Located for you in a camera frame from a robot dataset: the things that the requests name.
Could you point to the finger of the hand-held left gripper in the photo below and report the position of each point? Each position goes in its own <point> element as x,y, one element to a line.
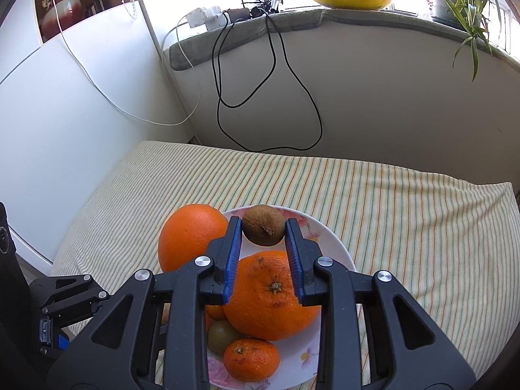
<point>65,292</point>
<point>61,339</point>

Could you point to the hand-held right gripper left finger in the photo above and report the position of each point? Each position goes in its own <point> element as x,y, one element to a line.
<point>231,264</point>

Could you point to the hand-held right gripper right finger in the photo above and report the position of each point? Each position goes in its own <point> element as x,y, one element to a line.
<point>293,264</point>

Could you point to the floral white plate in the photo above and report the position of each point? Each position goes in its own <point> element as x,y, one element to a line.
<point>325,248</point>

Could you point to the brown longan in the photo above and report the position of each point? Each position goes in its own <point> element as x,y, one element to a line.
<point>264,225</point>

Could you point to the small mandarin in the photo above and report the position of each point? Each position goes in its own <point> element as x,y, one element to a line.
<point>252,359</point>
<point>214,312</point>

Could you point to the rough large orange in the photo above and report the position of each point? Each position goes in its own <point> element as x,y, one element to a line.
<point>260,308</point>

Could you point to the smooth large orange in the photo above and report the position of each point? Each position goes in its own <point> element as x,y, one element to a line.
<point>187,235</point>

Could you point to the green round fruit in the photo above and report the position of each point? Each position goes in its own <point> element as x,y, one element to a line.
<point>221,335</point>

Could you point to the striped table cloth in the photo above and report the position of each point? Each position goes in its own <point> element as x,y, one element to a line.
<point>386,211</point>

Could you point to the white power strip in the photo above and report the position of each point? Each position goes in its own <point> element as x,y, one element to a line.
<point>205,17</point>

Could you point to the black power adapter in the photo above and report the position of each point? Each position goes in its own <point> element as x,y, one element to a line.
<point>239,14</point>

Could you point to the red and white vase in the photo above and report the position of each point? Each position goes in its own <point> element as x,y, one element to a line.
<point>61,12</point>

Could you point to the dark shelf items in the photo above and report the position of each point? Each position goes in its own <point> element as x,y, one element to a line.
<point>97,6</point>

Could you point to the potted spider plant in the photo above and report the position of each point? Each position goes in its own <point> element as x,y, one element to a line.
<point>440,0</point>

